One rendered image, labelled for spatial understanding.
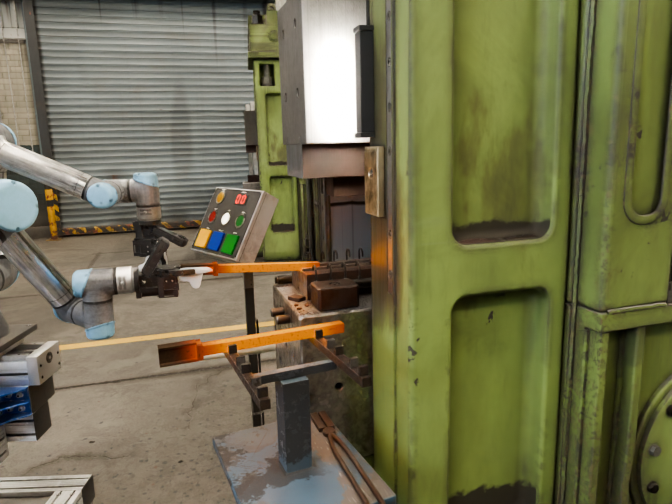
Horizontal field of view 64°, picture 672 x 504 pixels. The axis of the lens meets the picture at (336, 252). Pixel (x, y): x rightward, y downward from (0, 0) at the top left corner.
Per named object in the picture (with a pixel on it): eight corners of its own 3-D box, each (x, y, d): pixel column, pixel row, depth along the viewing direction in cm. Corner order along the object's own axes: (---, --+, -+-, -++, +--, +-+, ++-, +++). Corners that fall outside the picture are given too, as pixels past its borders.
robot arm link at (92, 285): (77, 296, 151) (74, 266, 149) (119, 293, 154) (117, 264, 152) (72, 304, 143) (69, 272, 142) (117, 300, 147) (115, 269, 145)
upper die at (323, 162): (303, 178, 152) (301, 144, 150) (287, 175, 171) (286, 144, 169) (437, 172, 165) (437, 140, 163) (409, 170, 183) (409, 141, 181)
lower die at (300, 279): (307, 300, 159) (306, 272, 158) (292, 284, 178) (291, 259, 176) (436, 285, 172) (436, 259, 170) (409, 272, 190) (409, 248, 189)
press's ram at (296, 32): (314, 144, 138) (309, -27, 130) (282, 144, 174) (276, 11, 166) (461, 140, 150) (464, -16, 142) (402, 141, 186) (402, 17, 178)
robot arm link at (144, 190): (132, 172, 179) (159, 171, 180) (136, 205, 181) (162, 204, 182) (127, 173, 171) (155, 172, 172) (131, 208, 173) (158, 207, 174)
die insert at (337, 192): (333, 197, 160) (333, 176, 159) (326, 195, 167) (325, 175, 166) (425, 191, 169) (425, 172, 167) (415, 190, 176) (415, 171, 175)
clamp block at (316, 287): (318, 312, 148) (318, 289, 147) (310, 303, 156) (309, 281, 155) (360, 307, 151) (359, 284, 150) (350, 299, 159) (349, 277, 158)
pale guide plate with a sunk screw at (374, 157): (377, 217, 133) (377, 146, 130) (364, 213, 142) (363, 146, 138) (385, 216, 134) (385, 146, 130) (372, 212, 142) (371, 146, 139)
